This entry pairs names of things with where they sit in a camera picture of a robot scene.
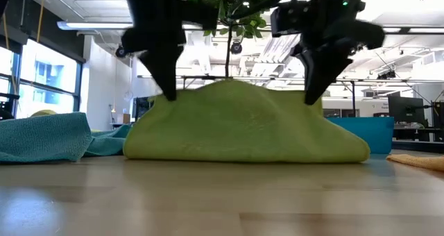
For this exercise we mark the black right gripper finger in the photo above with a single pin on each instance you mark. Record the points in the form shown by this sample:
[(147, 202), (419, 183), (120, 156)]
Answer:
[(322, 73)]

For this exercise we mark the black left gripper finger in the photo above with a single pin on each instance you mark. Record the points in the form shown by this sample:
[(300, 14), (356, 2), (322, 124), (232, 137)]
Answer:
[(166, 73)]

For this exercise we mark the cyan microfiber towel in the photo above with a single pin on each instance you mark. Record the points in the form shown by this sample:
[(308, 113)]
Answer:
[(107, 142)]

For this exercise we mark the lime green microfiber towel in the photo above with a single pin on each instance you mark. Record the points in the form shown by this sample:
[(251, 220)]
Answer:
[(243, 125)]

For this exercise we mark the orange microfiber towel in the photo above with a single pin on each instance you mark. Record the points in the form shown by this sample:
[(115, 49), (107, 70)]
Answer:
[(419, 161)]

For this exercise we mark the gray microfiber towel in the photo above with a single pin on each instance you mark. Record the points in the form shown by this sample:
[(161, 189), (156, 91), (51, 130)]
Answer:
[(41, 135)]

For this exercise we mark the yellow microfiber towel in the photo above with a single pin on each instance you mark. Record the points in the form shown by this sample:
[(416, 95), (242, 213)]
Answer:
[(43, 113)]

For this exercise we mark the black horizontal bar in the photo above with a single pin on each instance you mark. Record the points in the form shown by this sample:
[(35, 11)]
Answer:
[(201, 77)]

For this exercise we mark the black computer monitor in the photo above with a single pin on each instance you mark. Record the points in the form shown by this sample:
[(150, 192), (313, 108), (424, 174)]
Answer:
[(406, 109), (140, 107)]

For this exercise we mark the black round knob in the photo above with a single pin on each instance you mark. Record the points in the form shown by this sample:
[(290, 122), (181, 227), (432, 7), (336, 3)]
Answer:
[(120, 51), (236, 48)]

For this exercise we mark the small cardboard box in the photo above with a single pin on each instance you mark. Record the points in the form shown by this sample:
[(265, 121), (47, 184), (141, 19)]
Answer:
[(125, 118)]

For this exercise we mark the long ceiling light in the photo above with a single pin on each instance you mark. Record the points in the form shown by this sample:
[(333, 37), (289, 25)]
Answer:
[(90, 25)]

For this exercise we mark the green plant in white pot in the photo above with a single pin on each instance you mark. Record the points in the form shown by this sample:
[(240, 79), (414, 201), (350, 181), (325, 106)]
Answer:
[(228, 55)]

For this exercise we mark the teal plastic bin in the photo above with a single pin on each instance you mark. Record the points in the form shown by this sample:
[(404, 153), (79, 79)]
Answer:
[(364, 132)]

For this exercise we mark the large window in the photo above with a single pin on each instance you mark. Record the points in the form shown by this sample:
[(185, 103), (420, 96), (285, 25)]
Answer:
[(48, 69)]

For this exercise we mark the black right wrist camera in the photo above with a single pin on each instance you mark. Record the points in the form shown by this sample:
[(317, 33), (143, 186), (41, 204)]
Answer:
[(291, 19)]

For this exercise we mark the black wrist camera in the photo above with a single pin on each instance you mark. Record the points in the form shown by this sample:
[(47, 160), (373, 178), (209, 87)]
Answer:
[(201, 17), (291, 19)]

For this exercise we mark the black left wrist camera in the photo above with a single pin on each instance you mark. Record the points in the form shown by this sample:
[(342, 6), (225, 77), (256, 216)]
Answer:
[(201, 17)]

